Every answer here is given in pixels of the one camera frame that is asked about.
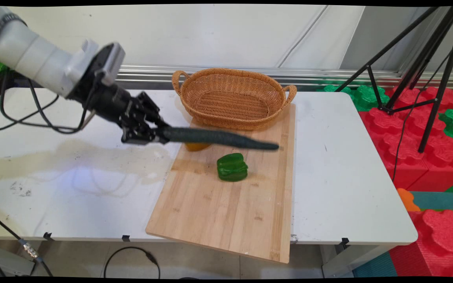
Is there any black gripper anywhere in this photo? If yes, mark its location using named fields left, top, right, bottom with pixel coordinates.
left=69, top=73, right=170, bottom=145

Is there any long dark green cucumber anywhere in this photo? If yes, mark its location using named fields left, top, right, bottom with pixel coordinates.
left=160, top=127, right=279, bottom=151

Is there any orange fruit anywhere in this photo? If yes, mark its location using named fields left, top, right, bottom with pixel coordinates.
left=184, top=142, right=212, bottom=152

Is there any green bell pepper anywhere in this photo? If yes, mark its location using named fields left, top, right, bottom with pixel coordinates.
left=216, top=153, right=249, bottom=182

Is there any woven wicker basket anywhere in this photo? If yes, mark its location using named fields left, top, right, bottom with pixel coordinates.
left=171, top=68, right=297, bottom=131

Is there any wooden cutting board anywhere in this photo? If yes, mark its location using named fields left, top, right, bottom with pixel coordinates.
left=145, top=103, right=296, bottom=264

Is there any grey box under table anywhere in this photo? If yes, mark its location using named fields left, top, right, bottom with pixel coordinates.
left=0, top=244, right=36, bottom=276

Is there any white table leg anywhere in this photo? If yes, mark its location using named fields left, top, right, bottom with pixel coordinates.
left=321, top=244, right=388, bottom=277

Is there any large red foam block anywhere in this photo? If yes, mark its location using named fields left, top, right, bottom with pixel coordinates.
left=358, top=86, right=453, bottom=192

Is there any orange foam piece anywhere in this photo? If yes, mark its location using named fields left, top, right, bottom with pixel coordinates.
left=397, top=188, right=422, bottom=212

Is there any black tripod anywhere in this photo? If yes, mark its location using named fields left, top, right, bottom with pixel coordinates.
left=335, top=6, right=453, bottom=154

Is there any teal foam mat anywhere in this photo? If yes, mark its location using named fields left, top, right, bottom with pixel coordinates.
left=409, top=191, right=453, bottom=211

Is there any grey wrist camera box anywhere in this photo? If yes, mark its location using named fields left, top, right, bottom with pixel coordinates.
left=93, top=42, right=125, bottom=86

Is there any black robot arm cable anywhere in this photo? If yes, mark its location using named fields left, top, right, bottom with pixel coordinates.
left=0, top=71, right=97, bottom=134

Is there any black looped floor cable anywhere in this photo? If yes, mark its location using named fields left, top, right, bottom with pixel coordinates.
left=103, top=246, right=161, bottom=279

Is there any thick black cable with connector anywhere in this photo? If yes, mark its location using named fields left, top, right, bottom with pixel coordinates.
left=0, top=211, right=54, bottom=277

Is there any aluminium wall rail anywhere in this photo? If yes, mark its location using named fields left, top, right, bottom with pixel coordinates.
left=114, top=65, right=453, bottom=89

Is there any thin black tripod cable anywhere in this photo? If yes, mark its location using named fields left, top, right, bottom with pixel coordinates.
left=392, top=51, right=451, bottom=183

